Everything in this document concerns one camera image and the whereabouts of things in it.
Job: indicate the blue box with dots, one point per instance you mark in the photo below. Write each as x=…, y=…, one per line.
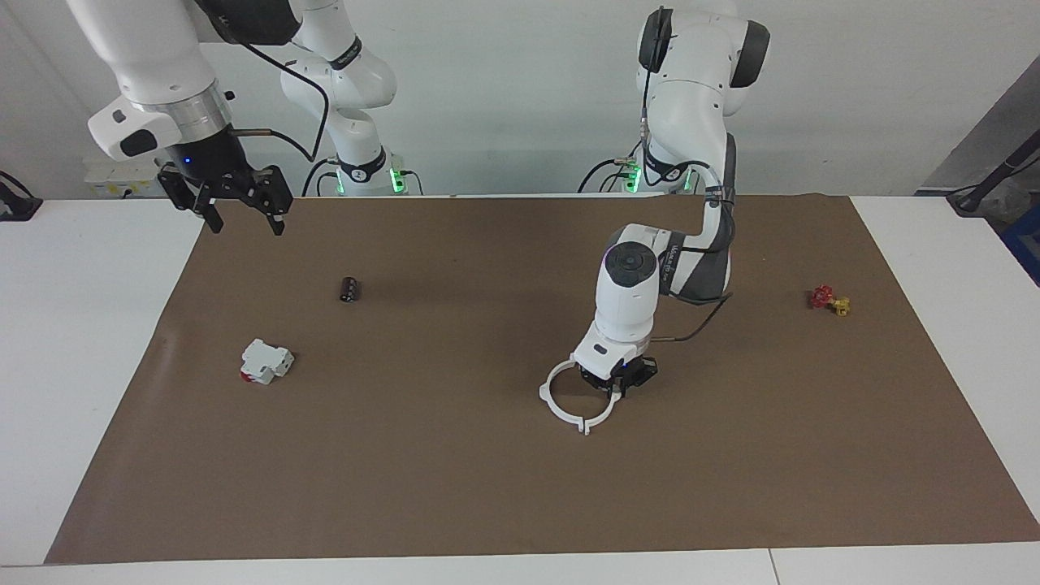
x=1025, y=244

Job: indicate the white power strip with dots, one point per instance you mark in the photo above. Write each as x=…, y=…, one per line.
x=114, y=175

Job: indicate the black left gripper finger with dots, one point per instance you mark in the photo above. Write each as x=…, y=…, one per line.
x=632, y=382
x=613, y=388

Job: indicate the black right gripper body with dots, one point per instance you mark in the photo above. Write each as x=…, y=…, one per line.
x=215, y=166

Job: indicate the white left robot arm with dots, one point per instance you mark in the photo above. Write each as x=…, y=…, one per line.
x=626, y=301

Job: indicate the black cylindrical capacitor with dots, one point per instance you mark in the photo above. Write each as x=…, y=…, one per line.
x=350, y=289

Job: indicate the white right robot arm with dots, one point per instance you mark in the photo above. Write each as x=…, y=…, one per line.
x=146, y=49

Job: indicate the white circuit breaker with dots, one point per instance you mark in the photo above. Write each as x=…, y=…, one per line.
x=264, y=359

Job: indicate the brown table mat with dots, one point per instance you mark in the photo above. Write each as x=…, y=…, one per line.
x=406, y=487

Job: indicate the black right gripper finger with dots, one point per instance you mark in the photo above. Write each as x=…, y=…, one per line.
x=180, y=191
x=279, y=195

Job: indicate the black stand pole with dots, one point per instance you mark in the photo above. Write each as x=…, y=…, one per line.
x=975, y=199

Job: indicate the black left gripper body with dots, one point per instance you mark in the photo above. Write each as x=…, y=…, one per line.
x=642, y=370

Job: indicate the red yellow valve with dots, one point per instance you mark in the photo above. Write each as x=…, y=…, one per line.
x=824, y=297

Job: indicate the black clamp mount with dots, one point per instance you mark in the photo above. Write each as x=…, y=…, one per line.
x=16, y=207

